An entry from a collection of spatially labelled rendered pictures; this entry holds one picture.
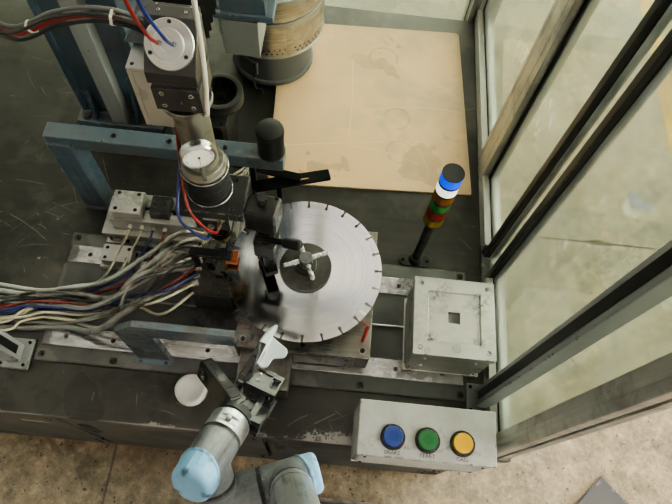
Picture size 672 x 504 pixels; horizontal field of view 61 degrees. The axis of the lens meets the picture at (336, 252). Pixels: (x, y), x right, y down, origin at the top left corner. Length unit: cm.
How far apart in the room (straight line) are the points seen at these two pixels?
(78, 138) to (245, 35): 44
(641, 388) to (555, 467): 148
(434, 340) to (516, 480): 103
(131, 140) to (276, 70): 56
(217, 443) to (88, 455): 122
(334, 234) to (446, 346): 34
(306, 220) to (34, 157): 81
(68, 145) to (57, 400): 56
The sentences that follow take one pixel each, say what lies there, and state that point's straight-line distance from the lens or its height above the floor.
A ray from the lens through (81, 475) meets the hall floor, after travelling 220.
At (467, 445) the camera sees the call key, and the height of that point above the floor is 91.
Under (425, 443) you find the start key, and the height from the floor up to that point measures 91.
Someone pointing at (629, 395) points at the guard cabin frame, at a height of 137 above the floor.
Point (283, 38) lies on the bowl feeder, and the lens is 159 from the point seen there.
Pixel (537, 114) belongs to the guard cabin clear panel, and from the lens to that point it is 134.
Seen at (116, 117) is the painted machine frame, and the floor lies 79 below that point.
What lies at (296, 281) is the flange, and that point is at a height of 96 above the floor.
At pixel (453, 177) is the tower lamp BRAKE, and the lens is 114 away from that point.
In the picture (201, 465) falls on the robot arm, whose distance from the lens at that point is 100.
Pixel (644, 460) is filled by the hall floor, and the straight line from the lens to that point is 242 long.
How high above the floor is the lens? 208
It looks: 64 degrees down
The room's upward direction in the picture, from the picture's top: 8 degrees clockwise
